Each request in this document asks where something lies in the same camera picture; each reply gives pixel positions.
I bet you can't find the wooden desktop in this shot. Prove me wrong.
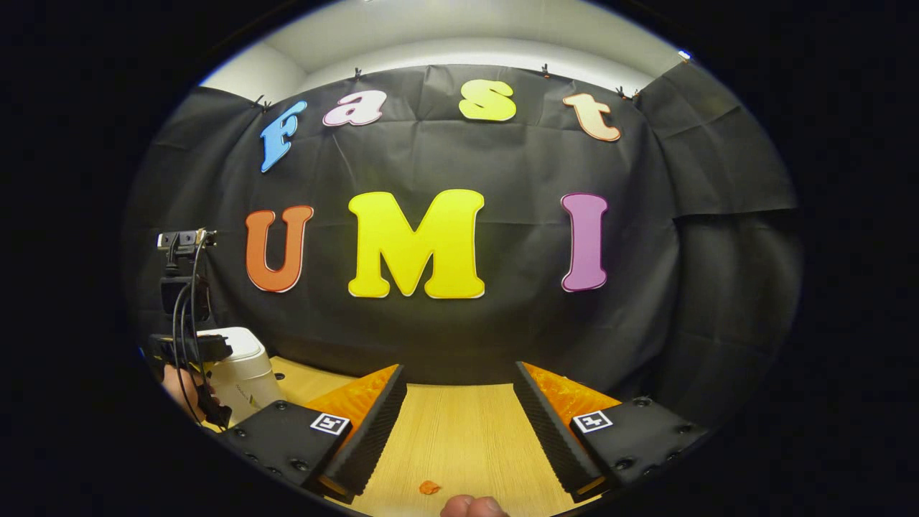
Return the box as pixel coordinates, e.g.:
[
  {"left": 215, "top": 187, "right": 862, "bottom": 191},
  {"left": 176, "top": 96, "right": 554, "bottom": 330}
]
[{"left": 201, "top": 355, "right": 625, "bottom": 517}]

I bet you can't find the black cable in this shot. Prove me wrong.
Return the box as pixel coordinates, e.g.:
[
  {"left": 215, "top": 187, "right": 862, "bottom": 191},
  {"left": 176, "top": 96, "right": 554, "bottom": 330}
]
[{"left": 171, "top": 230, "right": 216, "bottom": 428}]

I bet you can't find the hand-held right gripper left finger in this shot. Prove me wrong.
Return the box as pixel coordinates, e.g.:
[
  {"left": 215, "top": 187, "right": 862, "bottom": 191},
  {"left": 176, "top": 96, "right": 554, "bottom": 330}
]
[{"left": 219, "top": 363, "right": 408, "bottom": 505}]

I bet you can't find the black backdrop cloth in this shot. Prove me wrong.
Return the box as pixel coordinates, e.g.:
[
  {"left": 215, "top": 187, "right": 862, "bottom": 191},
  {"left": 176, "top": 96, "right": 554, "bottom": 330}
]
[{"left": 122, "top": 61, "right": 803, "bottom": 432}]

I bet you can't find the white desktop garbage bin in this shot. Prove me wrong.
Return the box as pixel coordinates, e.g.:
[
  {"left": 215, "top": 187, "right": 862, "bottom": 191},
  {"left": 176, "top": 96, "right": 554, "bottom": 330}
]
[{"left": 197, "top": 327, "right": 286, "bottom": 428}]

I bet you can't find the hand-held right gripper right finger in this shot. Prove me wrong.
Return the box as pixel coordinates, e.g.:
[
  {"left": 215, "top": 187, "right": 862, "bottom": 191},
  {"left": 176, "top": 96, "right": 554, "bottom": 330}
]
[{"left": 512, "top": 360, "right": 708, "bottom": 503}]

